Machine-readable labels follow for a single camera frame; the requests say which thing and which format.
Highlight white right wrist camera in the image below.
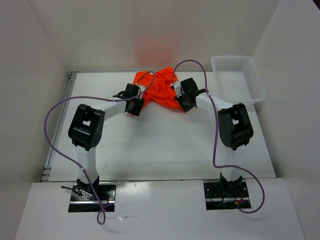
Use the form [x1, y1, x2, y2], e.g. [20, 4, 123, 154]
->
[170, 80, 182, 98]

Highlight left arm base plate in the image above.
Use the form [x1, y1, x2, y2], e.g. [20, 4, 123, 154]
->
[68, 182, 116, 213]

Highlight white plastic basket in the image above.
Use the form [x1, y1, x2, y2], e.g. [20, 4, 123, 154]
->
[211, 55, 267, 105]

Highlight aluminium table edge rail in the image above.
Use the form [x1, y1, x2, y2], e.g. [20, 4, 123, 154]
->
[40, 71, 78, 183]

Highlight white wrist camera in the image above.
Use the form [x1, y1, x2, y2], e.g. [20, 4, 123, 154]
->
[170, 80, 182, 98]
[137, 85, 146, 93]

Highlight orange shorts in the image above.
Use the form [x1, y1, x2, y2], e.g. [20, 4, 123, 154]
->
[143, 67, 185, 113]

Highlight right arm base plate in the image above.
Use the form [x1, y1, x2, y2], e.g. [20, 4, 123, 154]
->
[203, 180, 252, 211]

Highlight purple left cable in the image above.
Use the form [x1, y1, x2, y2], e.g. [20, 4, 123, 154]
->
[43, 71, 156, 225]

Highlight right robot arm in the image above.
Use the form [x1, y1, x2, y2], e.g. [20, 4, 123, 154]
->
[170, 78, 254, 197]

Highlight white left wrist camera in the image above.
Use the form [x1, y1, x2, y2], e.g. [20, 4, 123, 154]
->
[137, 85, 146, 93]

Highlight purple cable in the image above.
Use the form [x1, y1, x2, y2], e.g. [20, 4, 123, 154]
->
[172, 59, 265, 214]
[43, 71, 156, 225]

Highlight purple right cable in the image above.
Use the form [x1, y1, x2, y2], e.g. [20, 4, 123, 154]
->
[172, 59, 265, 214]

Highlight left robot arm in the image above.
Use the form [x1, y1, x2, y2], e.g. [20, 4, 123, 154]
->
[68, 83, 147, 200]

